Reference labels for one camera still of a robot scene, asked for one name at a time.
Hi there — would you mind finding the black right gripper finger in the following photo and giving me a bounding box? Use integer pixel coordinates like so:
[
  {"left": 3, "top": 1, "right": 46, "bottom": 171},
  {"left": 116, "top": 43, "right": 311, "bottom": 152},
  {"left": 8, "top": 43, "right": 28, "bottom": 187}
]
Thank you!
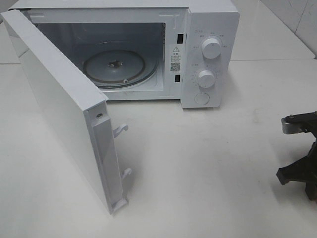
[
  {"left": 276, "top": 156, "right": 306, "bottom": 185},
  {"left": 281, "top": 111, "right": 317, "bottom": 136}
]

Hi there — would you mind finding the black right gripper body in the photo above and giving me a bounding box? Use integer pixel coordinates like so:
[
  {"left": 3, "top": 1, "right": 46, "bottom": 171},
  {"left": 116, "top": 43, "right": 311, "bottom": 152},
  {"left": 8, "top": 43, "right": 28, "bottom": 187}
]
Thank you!
[{"left": 304, "top": 141, "right": 317, "bottom": 201}]

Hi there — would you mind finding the round white door button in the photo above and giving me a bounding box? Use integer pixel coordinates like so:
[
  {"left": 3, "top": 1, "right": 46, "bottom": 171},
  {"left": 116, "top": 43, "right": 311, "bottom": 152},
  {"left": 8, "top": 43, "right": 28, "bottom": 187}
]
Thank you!
[{"left": 195, "top": 93, "right": 210, "bottom": 105}]

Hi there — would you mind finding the white microwave door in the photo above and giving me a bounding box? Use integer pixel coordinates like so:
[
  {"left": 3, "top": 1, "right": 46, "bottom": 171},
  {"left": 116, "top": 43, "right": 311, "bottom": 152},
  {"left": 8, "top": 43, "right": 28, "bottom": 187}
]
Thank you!
[{"left": 1, "top": 10, "right": 131, "bottom": 214}]

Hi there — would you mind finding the lower white microwave knob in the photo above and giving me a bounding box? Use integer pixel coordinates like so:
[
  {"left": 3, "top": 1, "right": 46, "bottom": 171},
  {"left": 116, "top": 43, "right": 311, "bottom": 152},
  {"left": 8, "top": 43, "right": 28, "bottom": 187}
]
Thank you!
[{"left": 196, "top": 70, "right": 215, "bottom": 88}]

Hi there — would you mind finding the white microwave knob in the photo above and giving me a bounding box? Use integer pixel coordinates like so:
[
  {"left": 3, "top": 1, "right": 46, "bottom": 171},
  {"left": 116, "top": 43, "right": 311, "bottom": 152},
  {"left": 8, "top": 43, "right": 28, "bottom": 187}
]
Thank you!
[
  {"left": 196, "top": 70, "right": 215, "bottom": 88},
  {"left": 202, "top": 37, "right": 222, "bottom": 59}
]

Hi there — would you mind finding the upper white microwave knob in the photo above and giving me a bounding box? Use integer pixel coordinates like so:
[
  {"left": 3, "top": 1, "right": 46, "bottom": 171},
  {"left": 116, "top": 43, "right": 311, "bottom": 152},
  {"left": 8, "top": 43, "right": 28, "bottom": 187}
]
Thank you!
[{"left": 202, "top": 37, "right": 222, "bottom": 59}]

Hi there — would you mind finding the white microwave oven body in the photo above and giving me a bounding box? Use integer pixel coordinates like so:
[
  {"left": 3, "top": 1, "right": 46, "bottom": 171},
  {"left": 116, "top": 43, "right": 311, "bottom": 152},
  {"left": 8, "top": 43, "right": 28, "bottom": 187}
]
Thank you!
[{"left": 5, "top": 0, "right": 240, "bottom": 108}]

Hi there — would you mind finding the warning label sticker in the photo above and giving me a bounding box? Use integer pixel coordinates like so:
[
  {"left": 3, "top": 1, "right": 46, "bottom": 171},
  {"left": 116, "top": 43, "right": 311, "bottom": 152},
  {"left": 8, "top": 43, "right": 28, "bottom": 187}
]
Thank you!
[{"left": 168, "top": 44, "right": 184, "bottom": 73}]

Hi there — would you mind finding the glass microwave turntable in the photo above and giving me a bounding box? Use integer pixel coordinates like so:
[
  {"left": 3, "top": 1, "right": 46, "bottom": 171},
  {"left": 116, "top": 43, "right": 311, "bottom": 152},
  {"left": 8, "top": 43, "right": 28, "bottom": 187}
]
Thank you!
[{"left": 83, "top": 50, "right": 159, "bottom": 89}]

